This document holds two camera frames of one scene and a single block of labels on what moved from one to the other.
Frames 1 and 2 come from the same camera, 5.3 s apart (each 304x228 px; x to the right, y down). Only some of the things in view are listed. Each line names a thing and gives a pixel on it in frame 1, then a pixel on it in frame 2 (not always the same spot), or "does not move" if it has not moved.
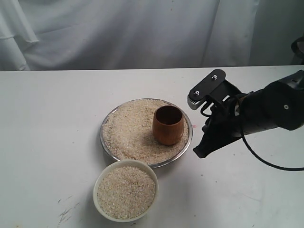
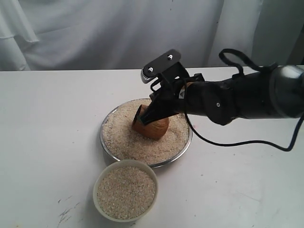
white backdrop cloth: [58, 34] does not move
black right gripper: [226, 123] -> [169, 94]
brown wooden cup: [168, 125] -> [153, 131]
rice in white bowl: [125, 192] does not move
